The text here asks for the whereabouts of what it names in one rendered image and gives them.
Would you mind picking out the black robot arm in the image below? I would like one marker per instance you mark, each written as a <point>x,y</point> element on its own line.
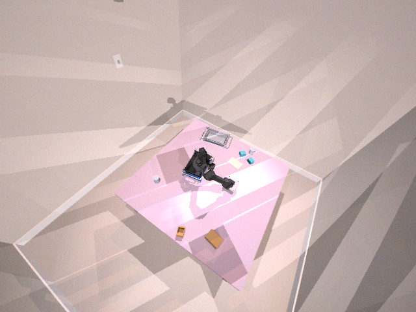
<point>210,175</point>

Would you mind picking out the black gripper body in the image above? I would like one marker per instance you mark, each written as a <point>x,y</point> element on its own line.
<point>212,165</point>

